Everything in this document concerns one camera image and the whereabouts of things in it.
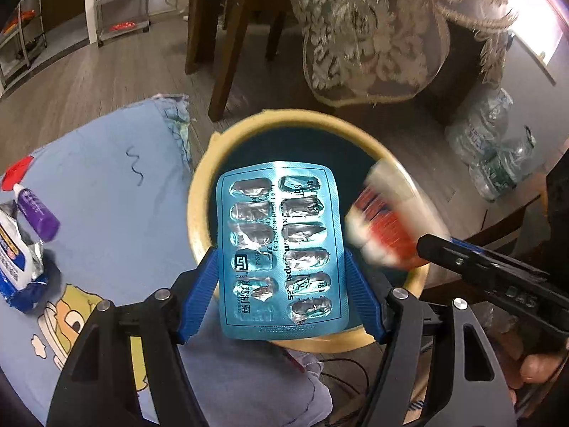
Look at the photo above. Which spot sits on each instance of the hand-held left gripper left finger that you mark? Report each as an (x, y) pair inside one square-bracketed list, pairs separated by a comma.
[(200, 293)]

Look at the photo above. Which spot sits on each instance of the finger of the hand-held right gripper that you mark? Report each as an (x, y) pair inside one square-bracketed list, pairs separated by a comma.
[(462, 260)]

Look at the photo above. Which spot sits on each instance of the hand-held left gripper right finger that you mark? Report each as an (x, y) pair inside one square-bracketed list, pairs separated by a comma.
[(360, 293)]

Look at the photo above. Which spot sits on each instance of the red white wrapper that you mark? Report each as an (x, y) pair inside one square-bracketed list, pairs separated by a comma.
[(382, 227)]

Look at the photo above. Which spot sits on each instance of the blue blister pack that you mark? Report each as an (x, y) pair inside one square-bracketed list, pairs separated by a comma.
[(275, 240)]

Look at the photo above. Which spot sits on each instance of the yellow trash bin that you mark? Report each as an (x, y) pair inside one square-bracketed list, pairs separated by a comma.
[(302, 142)]

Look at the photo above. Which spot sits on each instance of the person's right hand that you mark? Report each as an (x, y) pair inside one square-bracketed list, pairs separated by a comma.
[(538, 367)]

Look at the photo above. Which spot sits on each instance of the pack of water bottles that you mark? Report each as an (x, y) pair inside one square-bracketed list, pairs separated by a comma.
[(489, 151)]

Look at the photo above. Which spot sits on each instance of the blue printed blanket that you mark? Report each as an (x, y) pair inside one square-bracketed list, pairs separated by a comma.
[(111, 213)]

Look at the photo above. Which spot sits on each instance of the purple bottle with white cap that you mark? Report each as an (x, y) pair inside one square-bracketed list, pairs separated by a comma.
[(38, 215)]

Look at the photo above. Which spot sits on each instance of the blue wet wipes packet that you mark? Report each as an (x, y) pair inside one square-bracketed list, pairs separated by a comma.
[(17, 262)]

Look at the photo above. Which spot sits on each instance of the table with lace cloth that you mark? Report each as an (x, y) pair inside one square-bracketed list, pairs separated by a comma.
[(378, 44)]

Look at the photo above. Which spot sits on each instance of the wooden chair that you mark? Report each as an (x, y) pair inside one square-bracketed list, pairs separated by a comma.
[(231, 53)]

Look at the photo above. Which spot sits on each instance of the window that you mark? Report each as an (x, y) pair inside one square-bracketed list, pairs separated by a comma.
[(538, 18)]

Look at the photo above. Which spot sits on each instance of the white shelf rack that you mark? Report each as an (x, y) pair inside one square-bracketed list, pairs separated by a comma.
[(121, 31)]

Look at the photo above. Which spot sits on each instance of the grey shelf rack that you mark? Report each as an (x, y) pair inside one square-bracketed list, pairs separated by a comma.
[(22, 44)]

